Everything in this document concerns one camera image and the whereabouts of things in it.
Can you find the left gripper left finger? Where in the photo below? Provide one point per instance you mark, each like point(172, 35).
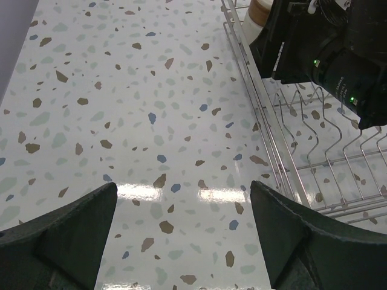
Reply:
point(61, 249)

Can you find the wire dish rack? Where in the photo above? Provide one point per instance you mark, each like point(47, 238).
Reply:
point(317, 153)

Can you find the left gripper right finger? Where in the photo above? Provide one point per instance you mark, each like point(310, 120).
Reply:
point(304, 249)

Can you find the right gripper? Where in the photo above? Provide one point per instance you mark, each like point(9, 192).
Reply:
point(280, 51)

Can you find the metal-lined cup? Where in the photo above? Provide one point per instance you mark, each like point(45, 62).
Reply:
point(255, 18)

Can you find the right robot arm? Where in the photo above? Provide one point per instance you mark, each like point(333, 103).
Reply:
point(338, 45)

